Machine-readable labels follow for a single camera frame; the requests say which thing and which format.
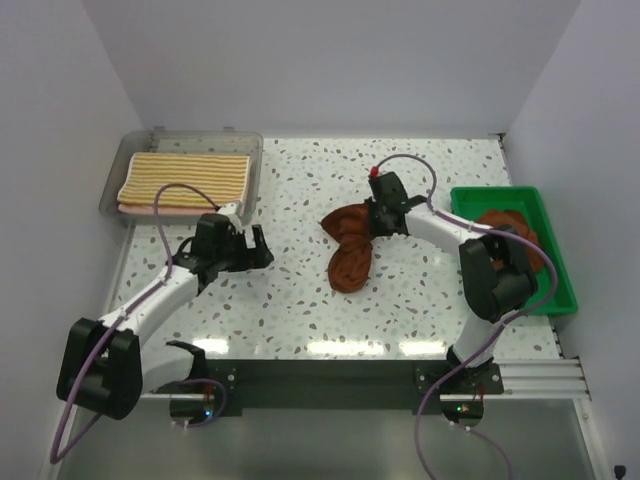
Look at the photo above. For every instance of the brown microfibre towel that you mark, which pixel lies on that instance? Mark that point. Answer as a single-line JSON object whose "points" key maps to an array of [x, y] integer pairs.
{"points": [[349, 267]]}

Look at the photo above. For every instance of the clear grey plastic bin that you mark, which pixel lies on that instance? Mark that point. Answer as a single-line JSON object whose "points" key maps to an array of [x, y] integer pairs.
{"points": [[227, 141]]}

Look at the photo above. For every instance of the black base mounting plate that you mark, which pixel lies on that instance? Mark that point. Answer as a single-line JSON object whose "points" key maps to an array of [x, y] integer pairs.
{"points": [[333, 385]]}

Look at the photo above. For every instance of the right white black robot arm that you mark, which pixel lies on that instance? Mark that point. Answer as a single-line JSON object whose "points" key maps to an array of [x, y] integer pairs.
{"points": [[497, 277]]}

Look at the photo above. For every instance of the aluminium rail frame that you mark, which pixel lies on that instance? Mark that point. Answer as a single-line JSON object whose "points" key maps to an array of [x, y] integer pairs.
{"points": [[548, 380]]}

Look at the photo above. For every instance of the green plastic tray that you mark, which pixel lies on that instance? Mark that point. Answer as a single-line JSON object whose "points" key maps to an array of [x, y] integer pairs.
{"points": [[472, 202]]}

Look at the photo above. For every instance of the folded pink towel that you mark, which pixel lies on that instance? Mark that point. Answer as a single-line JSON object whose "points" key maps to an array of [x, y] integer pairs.
{"points": [[141, 210]]}

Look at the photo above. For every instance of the yellow white striped towel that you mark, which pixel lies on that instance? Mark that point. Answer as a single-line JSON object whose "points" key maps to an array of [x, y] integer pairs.
{"points": [[222, 178]]}

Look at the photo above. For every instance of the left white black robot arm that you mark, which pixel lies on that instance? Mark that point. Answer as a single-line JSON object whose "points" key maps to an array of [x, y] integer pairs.
{"points": [[103, 368]]}

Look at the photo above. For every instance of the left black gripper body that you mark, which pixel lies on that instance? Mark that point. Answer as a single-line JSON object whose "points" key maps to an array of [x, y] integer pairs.
{"points": [[223, 254]]}

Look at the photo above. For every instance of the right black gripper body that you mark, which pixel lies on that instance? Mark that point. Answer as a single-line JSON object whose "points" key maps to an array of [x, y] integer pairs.
{"points": [[377, 222]]}

